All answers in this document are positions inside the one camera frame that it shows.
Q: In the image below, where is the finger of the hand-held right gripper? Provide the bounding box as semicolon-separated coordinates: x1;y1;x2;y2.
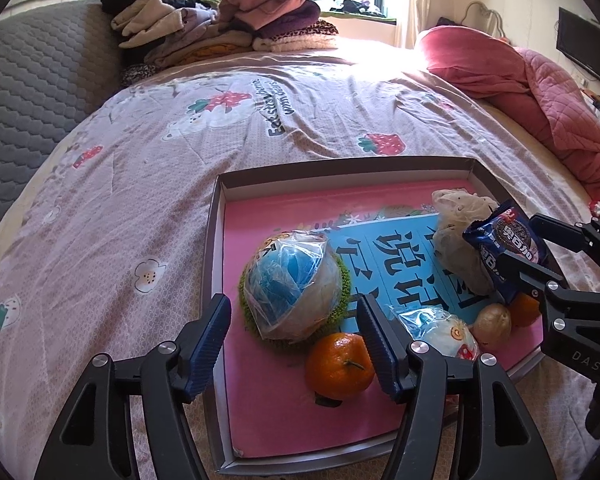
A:
497;252;572;312
530;213;600;292

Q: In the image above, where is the orange with dark leaf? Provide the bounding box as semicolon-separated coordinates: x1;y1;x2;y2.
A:
305;332;376;402

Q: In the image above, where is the white mesh drawstring pouch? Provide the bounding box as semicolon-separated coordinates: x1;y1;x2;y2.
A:
431;188;501;296

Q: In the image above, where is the small orange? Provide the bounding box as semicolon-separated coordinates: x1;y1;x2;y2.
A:
510;292;543;327

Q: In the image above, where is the walnut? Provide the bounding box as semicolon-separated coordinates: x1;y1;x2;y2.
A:
472;303;512;348

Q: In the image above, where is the pink quilted blanket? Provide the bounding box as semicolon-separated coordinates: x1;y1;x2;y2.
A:
414;25;600;206

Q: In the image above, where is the blue ball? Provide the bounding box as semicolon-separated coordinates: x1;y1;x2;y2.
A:
240;230;343;343

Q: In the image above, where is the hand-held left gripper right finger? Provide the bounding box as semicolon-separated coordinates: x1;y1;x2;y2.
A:
356;294;536;480

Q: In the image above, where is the green knitted ring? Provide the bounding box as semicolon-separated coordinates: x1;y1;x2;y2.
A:
237;252;353;346

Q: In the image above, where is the black flat television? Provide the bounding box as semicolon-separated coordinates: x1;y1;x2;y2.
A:
556;6;600;93

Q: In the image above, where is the red ball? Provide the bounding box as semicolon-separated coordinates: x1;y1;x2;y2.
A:
397;306;481;361

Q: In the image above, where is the grey quilted headboard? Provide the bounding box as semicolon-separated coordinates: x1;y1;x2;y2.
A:
0;0;126;241

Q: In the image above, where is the dark blue cookie packet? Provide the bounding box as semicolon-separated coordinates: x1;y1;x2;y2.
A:
462;200;551;306

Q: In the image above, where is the pile of folded clothes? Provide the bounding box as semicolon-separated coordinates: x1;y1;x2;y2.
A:
101;0;340;88

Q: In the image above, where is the grey shallow cardboard box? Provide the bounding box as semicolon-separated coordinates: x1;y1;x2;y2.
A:
200;156;566;476

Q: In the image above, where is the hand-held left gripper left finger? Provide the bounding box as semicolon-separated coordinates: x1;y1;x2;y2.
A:
32;293;232;480

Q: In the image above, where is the cream curtain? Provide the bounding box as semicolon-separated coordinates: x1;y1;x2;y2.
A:
395;0;436;51

